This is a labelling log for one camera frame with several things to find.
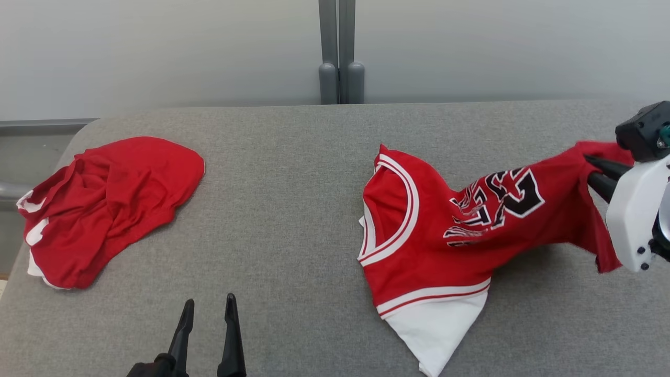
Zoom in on grey partition post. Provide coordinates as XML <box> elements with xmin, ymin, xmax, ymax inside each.
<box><xmin>318</xmin><ymin>0</ymin><xmax>340</xmax><ymax>104</ymax></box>
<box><xmin>339</xmin><ymin>0</ymin><xmax>365</xmax><ymax>104</ymax></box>

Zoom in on grey metal tube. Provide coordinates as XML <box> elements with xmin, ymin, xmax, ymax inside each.
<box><xmin>0</xmin><ymin>181</ymin><xmax>27</xmax><ymax>210</ymax></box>

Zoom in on red crumpled shorts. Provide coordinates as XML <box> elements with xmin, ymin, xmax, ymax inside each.
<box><xmin>16</xmin><ymin>136</ymin><xmax>206</xmax><ymax>290</ymax></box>

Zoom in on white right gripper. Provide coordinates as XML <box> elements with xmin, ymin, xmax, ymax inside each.
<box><xmin>584</xmin><ymin>154</ymin><xmax>670</xmax><ymax>273</ymax></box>

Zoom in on grey partition base rail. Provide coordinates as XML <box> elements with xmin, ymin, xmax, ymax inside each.
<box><xmin>0</xmin><ymin>118</ymin><xmax>99</xmax><ymax>138</ymax></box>

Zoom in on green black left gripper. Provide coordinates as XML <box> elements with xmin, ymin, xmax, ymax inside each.
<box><xmin>126</xmin><ymin>293</ymin><xmax>247</xmax><ymax>377</ymax></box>

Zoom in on red number 23 jersey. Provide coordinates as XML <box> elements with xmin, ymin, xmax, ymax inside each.
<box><xmin>358</xmin><ymin>140</ymin><xmax>635</xmax><ymax>377</ymax></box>

